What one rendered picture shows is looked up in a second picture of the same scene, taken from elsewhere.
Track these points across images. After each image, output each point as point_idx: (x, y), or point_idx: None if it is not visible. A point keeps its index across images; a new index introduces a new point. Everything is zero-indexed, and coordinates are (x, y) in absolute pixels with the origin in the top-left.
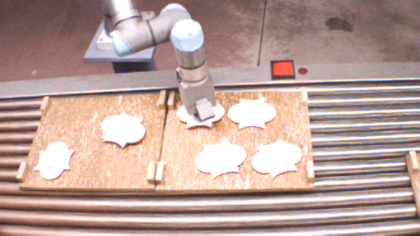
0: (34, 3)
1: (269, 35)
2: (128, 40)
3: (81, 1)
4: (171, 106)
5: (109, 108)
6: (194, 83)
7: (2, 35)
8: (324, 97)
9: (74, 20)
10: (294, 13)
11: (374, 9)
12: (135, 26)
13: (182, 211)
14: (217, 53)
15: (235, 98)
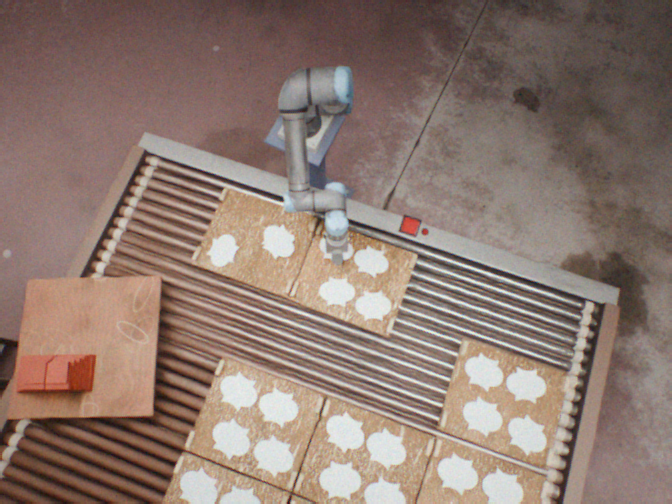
0: None
1: (452, 89)
2: (295, 207)
3: None
4: (317, 234)
5: (273, 216)
6: (334, 245)
7: None
8: (429, 264)
9: None
10: (488, 68)
11: (576, 90)
12: (303, 198)
13: (301, 318)
14: (396, 94)
15: (364, 242)
